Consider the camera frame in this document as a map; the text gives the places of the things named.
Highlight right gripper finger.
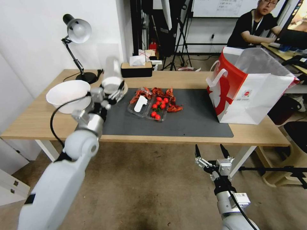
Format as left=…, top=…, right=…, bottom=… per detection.
left=194, top=144, right=216, bottom=172
left=220, top=144, right=235, bottom=164

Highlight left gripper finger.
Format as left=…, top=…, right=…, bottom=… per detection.
left=102, top=95, right=123, bottom=111
left=109, top=80, right=127, bottom=99

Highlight black tissue box wooden lid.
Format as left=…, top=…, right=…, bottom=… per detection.
left=121, top=62, right=153, bottom=78

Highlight clear disposable takeout box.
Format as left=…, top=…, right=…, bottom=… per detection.
left=127, top=92, right=172, bottom=122

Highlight cardboard box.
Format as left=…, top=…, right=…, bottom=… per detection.
left=138, top=49, right=157, bottom=61

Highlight red and white delivery bag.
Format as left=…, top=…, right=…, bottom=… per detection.
left=206, top=46, right=301, bottom=125

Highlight small white bowl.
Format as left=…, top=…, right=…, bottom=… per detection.
left=101, top=76, right=129, bottom=96

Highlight white label sticker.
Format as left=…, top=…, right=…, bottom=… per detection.
left=134, top=96, right=149, bottom=113

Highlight dark grey table mat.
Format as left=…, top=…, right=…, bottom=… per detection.
left=101, top=88, right=234, bottom=138

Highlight white tissue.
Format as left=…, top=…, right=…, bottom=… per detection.
left=129, top=55, right=146, bottom=67

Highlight large white bowl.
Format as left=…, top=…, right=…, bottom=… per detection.
left=46, top=80, right=91, bottom=114

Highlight beige plastic stool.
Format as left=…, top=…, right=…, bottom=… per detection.
left=256, top=124, right=307, bottom=188

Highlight red crayfish pile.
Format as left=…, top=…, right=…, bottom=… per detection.
left=129, top=86, right=184, bottom=113

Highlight black stand bar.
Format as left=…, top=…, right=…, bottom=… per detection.
left=238, top=165, right=307, bottom=190

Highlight red fire extinguisher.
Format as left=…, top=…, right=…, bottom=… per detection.
left=149, top=38, right=159, bottom=57

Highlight wooden table white legs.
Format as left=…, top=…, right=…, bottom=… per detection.
left=0, top=69, right=291, bottom=177

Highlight black equipment rack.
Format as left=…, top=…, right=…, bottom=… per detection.
left=130, top=0, right=177, bottom=61

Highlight black and white desk lamp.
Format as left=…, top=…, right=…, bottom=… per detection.
left=61, top=14, right=98, bottom=84

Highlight black bin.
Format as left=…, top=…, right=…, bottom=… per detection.
left=267, top=94, right=305, bottom=126

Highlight black tripod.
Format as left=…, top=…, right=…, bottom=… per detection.
left=160, top=0, right=195, bottom=71

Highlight white cabinet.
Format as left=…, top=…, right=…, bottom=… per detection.
left=0, top=137, right=43, bottom=207

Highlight wooden side desk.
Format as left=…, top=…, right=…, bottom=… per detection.
left=260, top=42, right=307, bottom=75

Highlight person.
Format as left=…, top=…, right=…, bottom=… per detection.
left=226, top=0, right=283, bottom=49

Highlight whiteboard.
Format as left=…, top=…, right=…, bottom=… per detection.
left=191, top=0, right=289, bottom=19

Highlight black laptop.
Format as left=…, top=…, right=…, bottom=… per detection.
left=268, top=23, right=307, bottom=47

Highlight large display screen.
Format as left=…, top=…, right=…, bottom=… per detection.
left=286, top=0, right=307, bottom=31

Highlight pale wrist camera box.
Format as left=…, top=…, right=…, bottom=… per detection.
left=90, top=87, right=105, bottom=104
left=216, top=158, right=234, bottom=180

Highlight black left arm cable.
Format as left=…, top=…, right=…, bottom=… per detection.
left=50, top=95, right=92, bottom=150

